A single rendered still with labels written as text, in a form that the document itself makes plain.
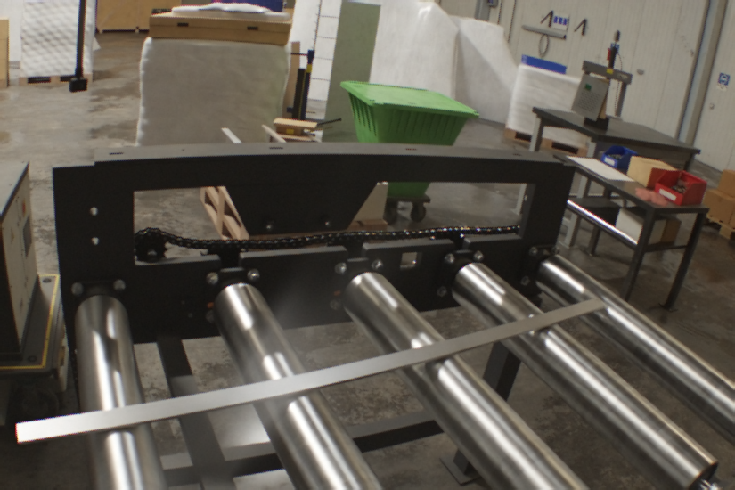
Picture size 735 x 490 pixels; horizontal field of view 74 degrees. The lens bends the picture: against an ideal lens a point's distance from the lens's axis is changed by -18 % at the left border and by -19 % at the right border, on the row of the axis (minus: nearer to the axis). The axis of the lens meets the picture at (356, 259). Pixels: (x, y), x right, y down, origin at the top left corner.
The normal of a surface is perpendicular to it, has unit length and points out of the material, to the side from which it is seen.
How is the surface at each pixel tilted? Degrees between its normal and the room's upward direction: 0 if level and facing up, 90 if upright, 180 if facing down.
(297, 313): 90
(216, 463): 0
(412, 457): 0
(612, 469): 0
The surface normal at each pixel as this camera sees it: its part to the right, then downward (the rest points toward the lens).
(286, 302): 0.42, 0.44
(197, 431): 0.14, -0.89
